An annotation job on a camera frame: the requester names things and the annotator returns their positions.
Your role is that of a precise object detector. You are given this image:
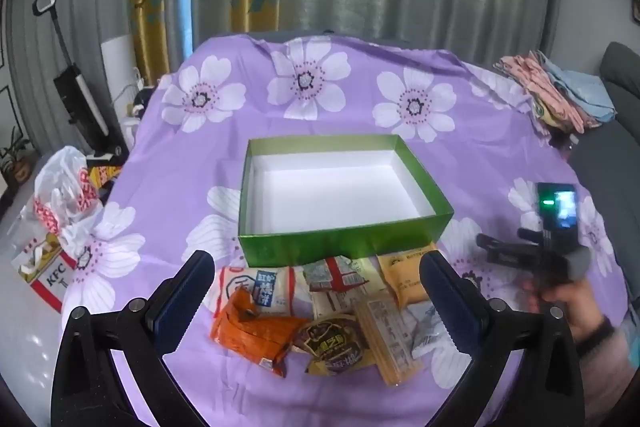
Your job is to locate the person's right hand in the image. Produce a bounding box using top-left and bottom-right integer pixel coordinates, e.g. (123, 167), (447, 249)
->
(524, 278), (612, 343)

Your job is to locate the clear long cracker packet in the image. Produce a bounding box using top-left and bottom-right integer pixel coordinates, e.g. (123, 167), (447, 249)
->
(352, 297), (424, 388)

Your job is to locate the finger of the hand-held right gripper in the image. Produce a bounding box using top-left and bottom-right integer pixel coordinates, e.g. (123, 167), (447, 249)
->
(475, 233), (532, 265)

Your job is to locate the yellow snack packet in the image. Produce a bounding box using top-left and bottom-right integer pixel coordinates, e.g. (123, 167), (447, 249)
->
(376, 243), (442, 311)

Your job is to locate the black upright vacuum cleaner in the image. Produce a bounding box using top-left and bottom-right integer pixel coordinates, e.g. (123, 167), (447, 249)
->
(32, 0), (124, 158)

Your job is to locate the orange snack packet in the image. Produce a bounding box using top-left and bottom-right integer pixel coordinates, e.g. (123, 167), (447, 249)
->
(210, 287), (309, 379)

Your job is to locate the grey red-cross snack packet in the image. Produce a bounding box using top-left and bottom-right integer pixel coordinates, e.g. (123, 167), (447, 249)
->
(302, 256), (389, 324)

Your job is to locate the purple floral cloth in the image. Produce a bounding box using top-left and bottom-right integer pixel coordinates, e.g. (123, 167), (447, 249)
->
(60, 34), (628, 427)

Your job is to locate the green cardboard box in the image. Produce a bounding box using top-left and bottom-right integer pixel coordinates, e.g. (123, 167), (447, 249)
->
(237, 134), (455, 268)

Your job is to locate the white and blue snack packet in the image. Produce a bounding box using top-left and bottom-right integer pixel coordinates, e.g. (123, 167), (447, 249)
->
(215, 264), (307, 323)

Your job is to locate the stack of folded clothes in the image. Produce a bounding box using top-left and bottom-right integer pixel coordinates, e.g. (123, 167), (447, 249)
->
(494, 50), (619, 136)

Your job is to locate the grey sofa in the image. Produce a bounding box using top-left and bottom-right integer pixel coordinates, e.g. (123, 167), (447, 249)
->
(570, 41), (640, 229)

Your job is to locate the red and white paper bag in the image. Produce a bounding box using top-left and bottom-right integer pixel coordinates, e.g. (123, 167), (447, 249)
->
(10, 207), (82, 314)

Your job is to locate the white plastic bag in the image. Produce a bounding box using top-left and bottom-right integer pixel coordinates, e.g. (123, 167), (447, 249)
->
(32, 146), (109, 259)

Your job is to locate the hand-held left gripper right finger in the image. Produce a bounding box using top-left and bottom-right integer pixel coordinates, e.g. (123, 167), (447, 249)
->
(419, 251), (586, 427)

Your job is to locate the yellow red carton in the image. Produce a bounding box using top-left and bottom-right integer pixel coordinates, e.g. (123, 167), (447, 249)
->
(85, 151), (124, 188)

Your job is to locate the dark brown gold snack packet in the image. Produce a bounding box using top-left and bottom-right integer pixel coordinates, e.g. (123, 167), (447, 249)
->
(292, 312), (374, 376)

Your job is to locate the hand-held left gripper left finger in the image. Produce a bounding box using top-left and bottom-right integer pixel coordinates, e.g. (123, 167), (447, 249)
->
(50, 249), (217, 427)

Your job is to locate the potted plant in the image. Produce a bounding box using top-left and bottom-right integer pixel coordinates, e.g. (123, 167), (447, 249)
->
(0, 126), (34, 188)

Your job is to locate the person's right forearm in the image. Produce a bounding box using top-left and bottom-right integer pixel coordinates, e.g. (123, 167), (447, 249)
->
(574, 316), (639, 413)

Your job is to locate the small silver snack packet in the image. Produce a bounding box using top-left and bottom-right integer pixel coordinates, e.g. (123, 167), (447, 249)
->
(410, 304), (452, 358)

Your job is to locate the white board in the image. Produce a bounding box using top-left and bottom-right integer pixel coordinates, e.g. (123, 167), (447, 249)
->
(100, 34), (147, 148)

